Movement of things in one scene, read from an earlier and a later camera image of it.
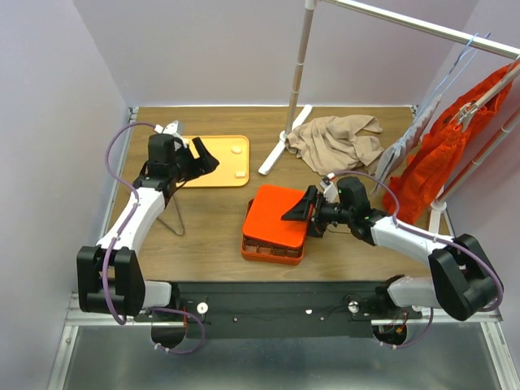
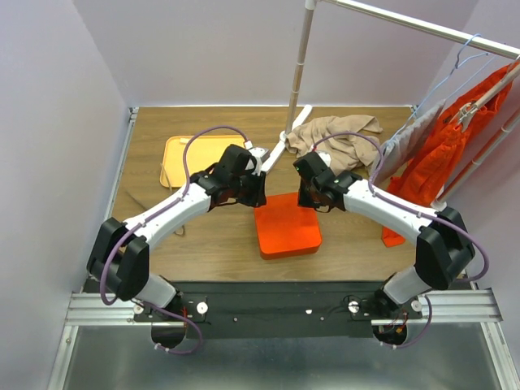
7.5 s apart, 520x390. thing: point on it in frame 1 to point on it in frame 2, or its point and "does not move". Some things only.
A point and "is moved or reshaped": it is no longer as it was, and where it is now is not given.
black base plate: [213, 309] does not move
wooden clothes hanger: [468, 109] does not move
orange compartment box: [259, 250] is moved or reshaped
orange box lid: [263, 217] is moved or reshaped
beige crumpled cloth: [329, 145] does not move
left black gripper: [206, 164] to [258, 197]
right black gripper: [300, 212] to [303, 201]
